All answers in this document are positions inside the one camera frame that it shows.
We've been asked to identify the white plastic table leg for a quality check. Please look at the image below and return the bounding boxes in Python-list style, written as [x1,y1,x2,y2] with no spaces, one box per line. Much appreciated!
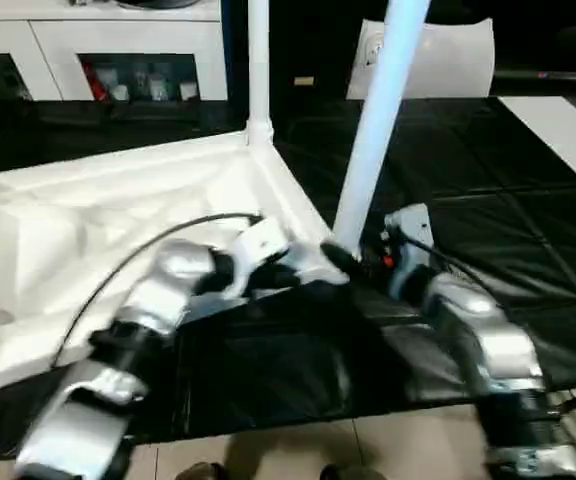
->
[329,0,432,259]
[245,0,275,147]

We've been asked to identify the white plastic table top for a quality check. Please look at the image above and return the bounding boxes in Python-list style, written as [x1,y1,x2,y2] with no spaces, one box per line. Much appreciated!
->
[0,128,357,406]

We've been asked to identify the dark grey robot body part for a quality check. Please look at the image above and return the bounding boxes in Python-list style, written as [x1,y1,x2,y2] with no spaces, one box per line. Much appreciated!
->
[176,462,231,480]

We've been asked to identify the white plastic bag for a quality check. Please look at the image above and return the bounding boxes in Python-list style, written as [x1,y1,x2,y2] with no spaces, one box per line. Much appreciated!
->
[345,17,497,101]

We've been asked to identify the white flat board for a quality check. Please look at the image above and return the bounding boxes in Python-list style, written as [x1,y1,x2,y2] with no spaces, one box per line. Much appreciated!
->
[496,96,576,203]

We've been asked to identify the white cabinet with glass doors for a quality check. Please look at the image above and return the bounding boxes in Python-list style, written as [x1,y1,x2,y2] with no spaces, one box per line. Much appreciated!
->
[0,0,229,103]

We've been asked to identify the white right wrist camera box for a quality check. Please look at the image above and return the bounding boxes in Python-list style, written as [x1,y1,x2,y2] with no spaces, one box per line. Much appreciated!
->
[381,204,435,263]

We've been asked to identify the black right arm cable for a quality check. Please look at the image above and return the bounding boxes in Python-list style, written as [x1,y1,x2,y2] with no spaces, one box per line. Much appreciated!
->
[393,232,529,321]

